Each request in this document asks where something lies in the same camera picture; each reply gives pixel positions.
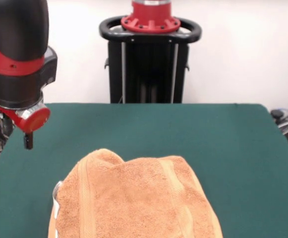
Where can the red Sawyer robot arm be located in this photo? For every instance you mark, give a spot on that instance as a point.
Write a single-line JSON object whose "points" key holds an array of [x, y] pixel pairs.
{"points": [[15, 37]]}

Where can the dark green table cloth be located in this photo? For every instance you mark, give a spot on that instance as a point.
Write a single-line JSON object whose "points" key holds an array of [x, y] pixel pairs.
{"points": [[208, 136]]}

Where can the small black power adapter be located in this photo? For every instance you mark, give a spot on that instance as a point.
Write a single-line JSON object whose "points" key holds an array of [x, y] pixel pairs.
{"points": [[277, 114]]}

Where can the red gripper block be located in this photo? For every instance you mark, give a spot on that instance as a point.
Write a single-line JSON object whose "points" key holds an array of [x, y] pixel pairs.
{"points": [[33, 120]]}

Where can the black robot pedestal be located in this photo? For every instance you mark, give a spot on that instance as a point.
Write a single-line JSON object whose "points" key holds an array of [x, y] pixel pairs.
{"points": [[156, 74]]}

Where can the white round object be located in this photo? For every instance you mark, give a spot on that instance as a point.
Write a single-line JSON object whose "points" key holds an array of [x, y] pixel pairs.
{"points": [[285, 126]]}

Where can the tan terry towel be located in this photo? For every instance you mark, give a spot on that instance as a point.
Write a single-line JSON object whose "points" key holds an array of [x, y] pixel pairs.
{"points": [[133, 198]]}

